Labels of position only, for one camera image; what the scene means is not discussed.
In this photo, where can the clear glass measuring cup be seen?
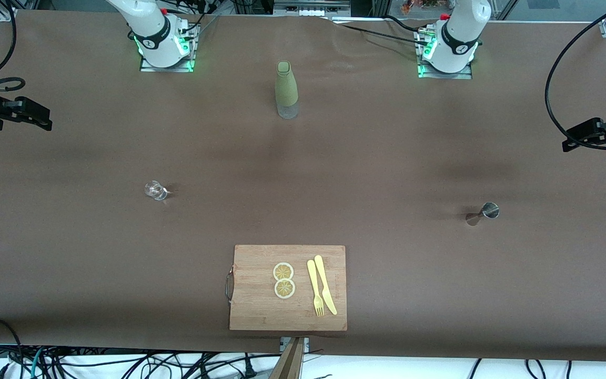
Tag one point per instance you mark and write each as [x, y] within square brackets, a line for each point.
[155, 190]

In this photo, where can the wooden cutting board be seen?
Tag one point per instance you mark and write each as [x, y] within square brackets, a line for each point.
[261, 300]

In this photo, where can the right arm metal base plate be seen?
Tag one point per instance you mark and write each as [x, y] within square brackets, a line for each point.
[177, 69]

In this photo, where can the yellow plastic knife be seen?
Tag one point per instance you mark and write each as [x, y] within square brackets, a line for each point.
[325, 287]

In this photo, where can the grey power strip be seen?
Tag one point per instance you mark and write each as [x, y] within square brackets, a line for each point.
[311, 8]

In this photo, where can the wooden post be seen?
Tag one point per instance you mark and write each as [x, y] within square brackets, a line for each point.
[290, 363]

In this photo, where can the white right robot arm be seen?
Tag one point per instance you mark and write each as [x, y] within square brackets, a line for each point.
[153, 31]

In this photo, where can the yellow plastic fork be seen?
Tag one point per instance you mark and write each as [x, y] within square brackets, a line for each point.
[314, 287]

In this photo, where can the green sleeved glass bottle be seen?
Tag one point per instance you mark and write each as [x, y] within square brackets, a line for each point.
[286, 87]

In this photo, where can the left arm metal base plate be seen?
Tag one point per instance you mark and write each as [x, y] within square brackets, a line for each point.
[440, 76]

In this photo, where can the yellow lemon slice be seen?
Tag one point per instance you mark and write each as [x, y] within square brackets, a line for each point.
[283, 271]
[284, 288]

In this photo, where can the small metal bracket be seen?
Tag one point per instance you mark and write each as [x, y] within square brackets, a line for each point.
[284, 343]

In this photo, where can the brown table cover sheet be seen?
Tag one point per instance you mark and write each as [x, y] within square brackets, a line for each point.
[124, 263]

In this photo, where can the stainless steel jigger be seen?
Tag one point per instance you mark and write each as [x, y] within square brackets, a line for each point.
[484, 212]

